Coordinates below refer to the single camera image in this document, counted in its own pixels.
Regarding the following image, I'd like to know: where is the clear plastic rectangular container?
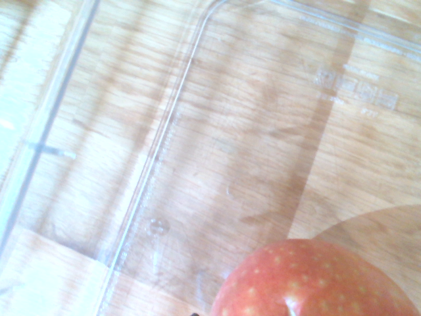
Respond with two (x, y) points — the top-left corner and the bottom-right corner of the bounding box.
(0, 0), (421, 316)

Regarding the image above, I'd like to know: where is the red apple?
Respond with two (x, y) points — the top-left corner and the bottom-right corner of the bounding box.
(209, 238), (421, 316)

